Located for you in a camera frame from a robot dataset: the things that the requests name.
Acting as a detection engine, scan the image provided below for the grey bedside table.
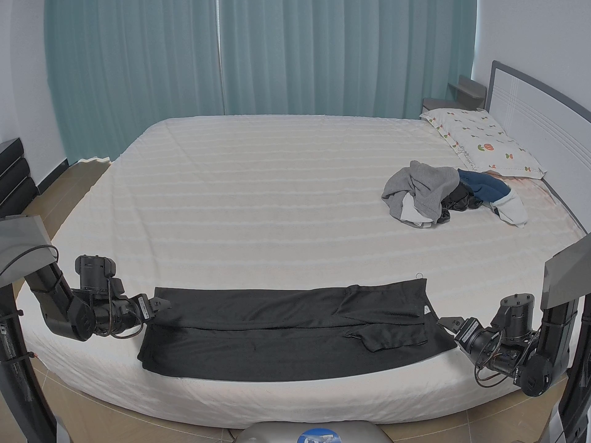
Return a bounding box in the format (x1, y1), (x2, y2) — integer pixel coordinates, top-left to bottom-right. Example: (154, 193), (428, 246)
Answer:
(422, 74), (488, 111)

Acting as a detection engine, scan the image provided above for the blue-green curtain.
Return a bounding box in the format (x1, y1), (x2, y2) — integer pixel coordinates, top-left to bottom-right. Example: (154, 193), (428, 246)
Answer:
(44, 0), (227, 164)
(218, 0), (478, 119)

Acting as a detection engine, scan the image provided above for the pile of clothes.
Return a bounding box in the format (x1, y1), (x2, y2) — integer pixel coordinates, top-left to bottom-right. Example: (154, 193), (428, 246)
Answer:
(381, 160), (528, 229)

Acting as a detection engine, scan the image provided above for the black chest of drawers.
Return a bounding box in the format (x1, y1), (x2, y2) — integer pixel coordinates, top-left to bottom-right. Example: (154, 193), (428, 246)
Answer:
(0, 138), (38, 218)

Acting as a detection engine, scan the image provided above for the white printed pillow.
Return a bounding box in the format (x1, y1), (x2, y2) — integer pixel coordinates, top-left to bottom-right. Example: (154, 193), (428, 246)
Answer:
(419, 107), (548, 180)

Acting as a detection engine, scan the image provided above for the black cable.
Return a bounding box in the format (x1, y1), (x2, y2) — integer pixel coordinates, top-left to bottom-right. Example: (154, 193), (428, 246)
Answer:
(108, 321), (144, 339)
(0, 245), (61, 279)
(475, 356), (515, 385)

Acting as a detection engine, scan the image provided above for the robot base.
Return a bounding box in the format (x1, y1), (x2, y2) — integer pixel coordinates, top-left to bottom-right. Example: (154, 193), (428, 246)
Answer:
(233, 422), (386, 443)

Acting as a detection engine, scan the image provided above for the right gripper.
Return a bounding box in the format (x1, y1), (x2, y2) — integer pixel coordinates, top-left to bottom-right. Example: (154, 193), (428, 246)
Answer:
(454, 317), (488, 355)

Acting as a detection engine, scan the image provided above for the black T-shirt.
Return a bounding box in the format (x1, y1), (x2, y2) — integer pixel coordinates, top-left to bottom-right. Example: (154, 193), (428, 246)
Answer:
(138, 279), (458, 383)

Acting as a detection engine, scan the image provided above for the bed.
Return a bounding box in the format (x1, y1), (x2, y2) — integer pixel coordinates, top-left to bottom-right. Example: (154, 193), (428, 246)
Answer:
(16, 59), (591, 430)

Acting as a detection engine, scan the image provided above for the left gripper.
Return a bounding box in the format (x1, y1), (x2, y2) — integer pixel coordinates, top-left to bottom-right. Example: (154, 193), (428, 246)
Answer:
(134, 293), (160, 324)

